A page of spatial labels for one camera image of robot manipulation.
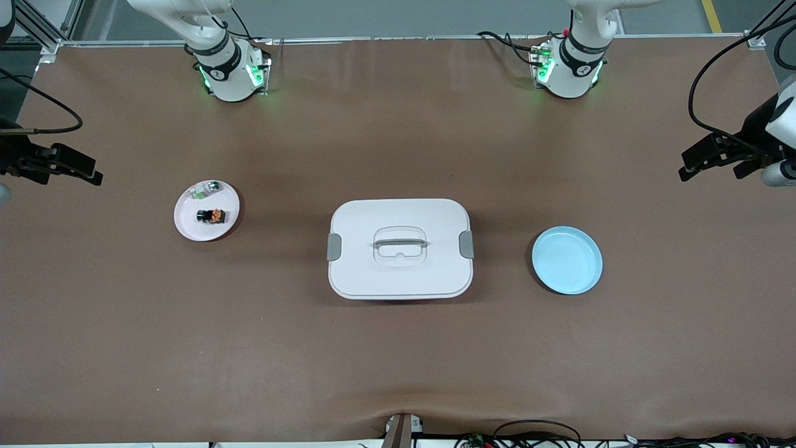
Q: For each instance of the brown table cover mat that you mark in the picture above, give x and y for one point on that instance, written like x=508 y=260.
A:
x=186 y=342

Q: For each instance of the pink round plate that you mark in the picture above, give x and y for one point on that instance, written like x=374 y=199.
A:
x=199 y=231

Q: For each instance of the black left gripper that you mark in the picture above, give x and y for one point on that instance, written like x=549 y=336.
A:
x=754 y=132

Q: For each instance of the light blue round plate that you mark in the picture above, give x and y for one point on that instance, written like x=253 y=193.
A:
x=567 y=261

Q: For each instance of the orange and black push switch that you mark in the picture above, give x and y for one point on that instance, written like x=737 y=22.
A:
x=215 y=216

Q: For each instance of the aluminium table frame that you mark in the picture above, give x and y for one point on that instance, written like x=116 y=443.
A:
x=404 y=38

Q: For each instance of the green and white push switch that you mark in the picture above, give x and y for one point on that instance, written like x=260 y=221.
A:
x=199 y=194

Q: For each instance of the white lidded storage box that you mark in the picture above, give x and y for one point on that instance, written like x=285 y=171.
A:
x=398 y=280

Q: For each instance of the brown and grey edge bracket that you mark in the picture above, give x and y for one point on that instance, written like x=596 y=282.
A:
x=398 y=432

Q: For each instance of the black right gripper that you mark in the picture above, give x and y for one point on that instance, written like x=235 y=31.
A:
x=13 y=157

